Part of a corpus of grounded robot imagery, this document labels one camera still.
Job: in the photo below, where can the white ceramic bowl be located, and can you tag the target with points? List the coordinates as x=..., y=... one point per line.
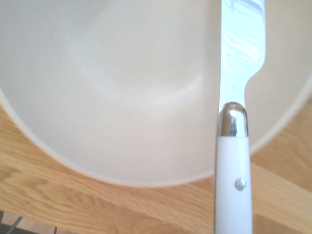
x=122, y=97

